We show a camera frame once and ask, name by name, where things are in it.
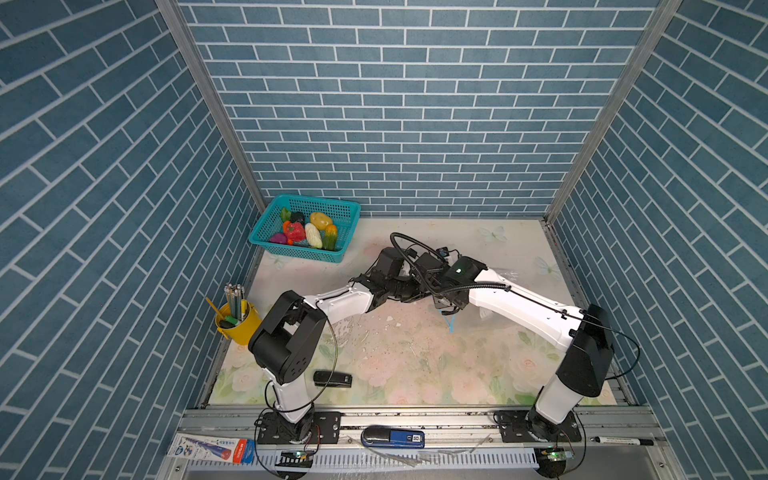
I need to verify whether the white toy daikon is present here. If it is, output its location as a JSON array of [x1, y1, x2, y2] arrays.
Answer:
[[304, 223, 323, 249]]

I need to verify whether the purple toy eggplant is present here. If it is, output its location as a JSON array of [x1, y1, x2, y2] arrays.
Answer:
[[269, 232, 291, 245]]

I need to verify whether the orange green toy corn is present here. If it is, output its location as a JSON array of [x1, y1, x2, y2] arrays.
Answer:
[[323, 224, 338, 251]]

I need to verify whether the clear zip top bag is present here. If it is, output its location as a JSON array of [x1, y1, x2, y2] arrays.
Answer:
[[435, 257, 536, 333]]

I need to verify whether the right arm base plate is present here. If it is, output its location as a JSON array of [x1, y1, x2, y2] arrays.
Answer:
[[491, 408, 583, 443]]

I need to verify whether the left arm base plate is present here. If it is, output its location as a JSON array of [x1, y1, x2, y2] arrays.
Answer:
[[255, 410, 342, 445]]

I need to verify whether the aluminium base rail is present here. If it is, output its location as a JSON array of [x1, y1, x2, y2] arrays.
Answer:
[[159, 406, 683, 479]]

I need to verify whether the blue black box cutter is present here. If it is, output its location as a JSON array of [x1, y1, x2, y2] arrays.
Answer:
[[360, 425, 426, 449]]

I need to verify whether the teal plastic basket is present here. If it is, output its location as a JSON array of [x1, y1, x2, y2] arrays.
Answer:
[[249, 195, 361, 263]]

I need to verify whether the black marker pen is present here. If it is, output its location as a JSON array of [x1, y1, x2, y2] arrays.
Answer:
[[592, 436, 655, 446]]

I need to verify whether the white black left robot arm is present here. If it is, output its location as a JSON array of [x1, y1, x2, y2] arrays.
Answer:
[[248, 267, 429, 427]]

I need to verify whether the red blue pencil box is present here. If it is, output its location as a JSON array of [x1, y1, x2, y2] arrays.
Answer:
[[167, 434, 255, 465]]

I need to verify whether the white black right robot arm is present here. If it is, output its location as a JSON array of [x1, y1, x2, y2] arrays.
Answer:
[[420, 257, 614, 441]]

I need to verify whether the black stapler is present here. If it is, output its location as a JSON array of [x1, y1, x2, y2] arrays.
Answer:
[[312, 370, 353, 388]]

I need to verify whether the yellow pen cup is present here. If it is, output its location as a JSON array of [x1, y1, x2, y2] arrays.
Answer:
[[206, 283, 262, 346]]

